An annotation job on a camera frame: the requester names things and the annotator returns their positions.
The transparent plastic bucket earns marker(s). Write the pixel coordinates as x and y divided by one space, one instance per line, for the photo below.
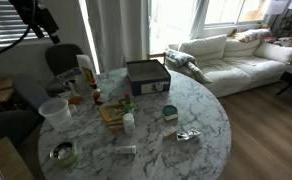
56 111

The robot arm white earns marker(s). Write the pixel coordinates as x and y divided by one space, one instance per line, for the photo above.
25 19

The dark blue cardboard box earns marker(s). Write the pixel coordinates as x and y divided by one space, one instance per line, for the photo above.
148 76

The yellow green card box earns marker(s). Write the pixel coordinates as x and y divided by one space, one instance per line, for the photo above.
111 112

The transparent plastic box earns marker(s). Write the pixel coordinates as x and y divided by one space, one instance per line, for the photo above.
77 80

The green bottle red cap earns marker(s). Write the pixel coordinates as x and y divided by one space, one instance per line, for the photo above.
129 106

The green round lid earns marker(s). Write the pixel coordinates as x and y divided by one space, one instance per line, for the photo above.
169 110

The white pill bottle upright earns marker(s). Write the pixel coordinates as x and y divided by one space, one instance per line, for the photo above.
128 122

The wooden block near lid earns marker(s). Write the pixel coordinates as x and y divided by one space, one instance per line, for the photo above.
171 117

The wooden chair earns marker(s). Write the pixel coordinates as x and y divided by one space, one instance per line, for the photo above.
157 56

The grey patterned blanket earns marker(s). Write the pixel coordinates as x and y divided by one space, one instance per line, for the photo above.
186 64

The wooden block centre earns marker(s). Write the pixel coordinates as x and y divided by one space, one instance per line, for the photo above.
170 132

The hot sauce bottle red cap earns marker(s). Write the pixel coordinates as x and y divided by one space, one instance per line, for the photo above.
96 94

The crumpled foil wrapper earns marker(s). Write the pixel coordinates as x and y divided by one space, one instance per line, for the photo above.
188 135

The white tube lying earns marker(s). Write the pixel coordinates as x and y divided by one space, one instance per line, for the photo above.
125 149

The white paper bag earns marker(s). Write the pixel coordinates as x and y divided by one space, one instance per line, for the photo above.
86 67

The dark office chair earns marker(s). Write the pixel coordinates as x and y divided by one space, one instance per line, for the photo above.
60 58

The white sofa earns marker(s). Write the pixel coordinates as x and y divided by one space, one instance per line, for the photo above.
235 66

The floral cushion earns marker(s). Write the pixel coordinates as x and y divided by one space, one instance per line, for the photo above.
251 35

